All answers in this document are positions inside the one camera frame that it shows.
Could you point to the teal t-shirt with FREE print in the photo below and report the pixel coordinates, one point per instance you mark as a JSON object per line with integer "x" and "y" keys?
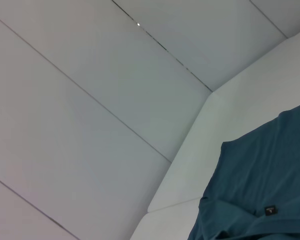
{"x": 260, "y": 180}

